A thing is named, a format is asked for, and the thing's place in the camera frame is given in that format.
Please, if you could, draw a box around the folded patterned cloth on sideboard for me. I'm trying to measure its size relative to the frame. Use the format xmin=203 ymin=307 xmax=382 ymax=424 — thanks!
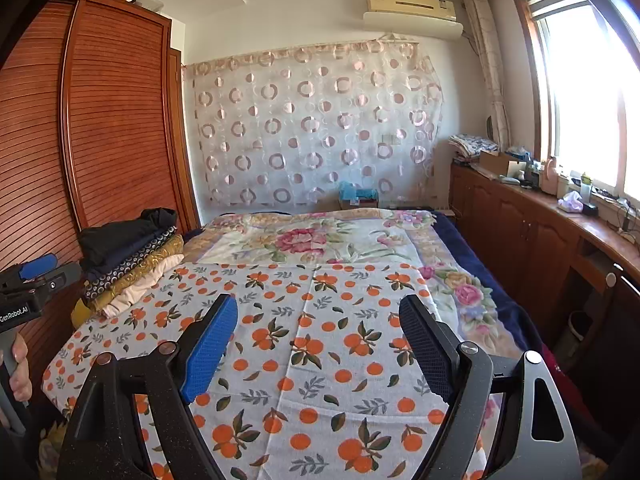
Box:
xmin=448 ymin=133 xmax=499 ymax=162

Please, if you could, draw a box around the navy folded garment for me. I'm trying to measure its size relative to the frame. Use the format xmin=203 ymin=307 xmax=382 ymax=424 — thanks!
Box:
xmin=86 ymin=228 xmax=176 ymax=283

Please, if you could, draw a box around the sheer circle-pattern curtain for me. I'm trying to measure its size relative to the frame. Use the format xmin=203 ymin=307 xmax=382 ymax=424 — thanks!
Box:
xmin=183 ymin=39 xmax=444 ymax=220

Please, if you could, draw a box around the pink figurine on sideboard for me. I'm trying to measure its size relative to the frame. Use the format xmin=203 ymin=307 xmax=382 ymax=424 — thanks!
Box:
xmin=539 ymin=157 xmax=559 ymax=196

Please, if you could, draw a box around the white cream folded cloth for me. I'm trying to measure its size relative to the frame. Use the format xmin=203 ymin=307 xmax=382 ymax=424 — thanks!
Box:
xmin=98 ymin=254 xmax=184 ymax=318

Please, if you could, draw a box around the red-brown louvered wardrobe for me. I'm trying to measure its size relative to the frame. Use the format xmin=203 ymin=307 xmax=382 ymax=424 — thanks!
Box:
xmin=0 ymin=0 xmax=202 ymax=401

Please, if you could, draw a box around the cardboard box on sideboard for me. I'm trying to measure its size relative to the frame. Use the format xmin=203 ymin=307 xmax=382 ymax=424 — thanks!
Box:
xmin=480 ymin=151 xmax=526 ymax=178

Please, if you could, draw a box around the blue item at headboard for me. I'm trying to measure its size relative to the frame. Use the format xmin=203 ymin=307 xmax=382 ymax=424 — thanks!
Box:
xmin=338 ymin=182 xmax=378 ymax=210

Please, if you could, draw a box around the gold patterned folded cloth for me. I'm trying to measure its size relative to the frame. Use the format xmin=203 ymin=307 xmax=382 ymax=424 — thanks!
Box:
xmin=70 ymin=233 xmax=184 ymax=328

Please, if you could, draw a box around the floral bed blanket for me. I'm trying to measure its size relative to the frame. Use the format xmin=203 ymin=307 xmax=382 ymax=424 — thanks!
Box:
xmin=186 ymin=208 xmax=525 ymax=356

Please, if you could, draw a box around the wall air conditioner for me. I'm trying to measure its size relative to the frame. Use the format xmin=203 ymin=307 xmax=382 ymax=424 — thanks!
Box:
xmin=363 ymin=0 xmax=463 ymax=40

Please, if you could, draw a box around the dark blue bed sheet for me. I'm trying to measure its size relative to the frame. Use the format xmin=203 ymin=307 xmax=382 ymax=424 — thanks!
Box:
xmin=433 ymin=211 xmax=547 ymax=354

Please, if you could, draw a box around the wooden sideboard cabinet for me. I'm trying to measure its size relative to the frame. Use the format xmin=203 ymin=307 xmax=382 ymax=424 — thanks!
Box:
xmin=449 ymin=164 xmax=639 ymax=347

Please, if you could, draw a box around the crumpled white tissue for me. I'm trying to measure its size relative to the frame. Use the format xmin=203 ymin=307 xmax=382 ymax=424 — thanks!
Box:
xmin=558 ymin=190 xmax=584 ymax=214

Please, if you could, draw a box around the orange-print white cloth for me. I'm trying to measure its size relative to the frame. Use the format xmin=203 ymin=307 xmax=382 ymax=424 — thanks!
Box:
xmin=41 ymin=259 xmax=501 ymax=480

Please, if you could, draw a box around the black garment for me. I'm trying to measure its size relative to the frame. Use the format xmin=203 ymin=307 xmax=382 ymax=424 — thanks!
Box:
xmin=79 ymin=208 xmax=177 ymax=282

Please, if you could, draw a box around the person's left hand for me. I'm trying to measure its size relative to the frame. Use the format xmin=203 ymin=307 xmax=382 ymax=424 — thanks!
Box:
xmin=1 ymin=333 xmax=32 ymax=402

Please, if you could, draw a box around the side window drape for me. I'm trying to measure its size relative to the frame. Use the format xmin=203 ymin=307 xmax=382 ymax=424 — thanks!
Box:
xmin=463 ymin=0 xmax=511 ymax=151

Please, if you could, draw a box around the window with wooden frame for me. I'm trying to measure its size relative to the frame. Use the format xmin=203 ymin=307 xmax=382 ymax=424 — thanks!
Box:
xmin=515 ymin=0 xmax=639 ymax=200

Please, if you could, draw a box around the dark ring-pattern folded cloth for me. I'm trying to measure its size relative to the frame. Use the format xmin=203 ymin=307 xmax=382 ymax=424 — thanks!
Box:
xmin=84 ymin=228 xmax=183 ymax=304

